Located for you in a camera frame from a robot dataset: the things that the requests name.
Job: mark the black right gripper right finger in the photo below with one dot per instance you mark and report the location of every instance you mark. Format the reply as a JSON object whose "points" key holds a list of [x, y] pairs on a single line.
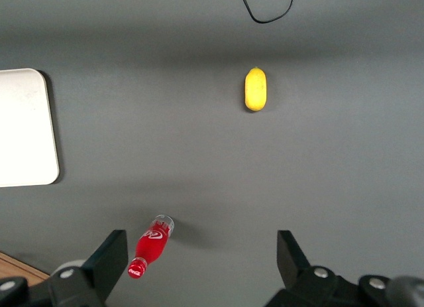
{"points": [[291, 257]]}

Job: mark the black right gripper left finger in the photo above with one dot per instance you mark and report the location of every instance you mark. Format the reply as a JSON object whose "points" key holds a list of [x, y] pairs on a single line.
{"points": [[109, 254]]}

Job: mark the red cola bottle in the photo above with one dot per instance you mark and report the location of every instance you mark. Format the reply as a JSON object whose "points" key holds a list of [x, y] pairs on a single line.
{"points": [[150, 247]]}

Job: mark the wooden drawer cabinet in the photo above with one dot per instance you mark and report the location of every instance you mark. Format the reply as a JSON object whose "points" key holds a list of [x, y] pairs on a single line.
{"points": [[16, 267]]}

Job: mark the yellow lemon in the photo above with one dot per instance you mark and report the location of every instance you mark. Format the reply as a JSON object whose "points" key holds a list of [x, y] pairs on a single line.
{"points": [[255, 89]]}

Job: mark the cream rectangular tray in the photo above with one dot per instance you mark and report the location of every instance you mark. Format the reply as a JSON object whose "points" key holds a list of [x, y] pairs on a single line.
{"points": [[23, 128]]}

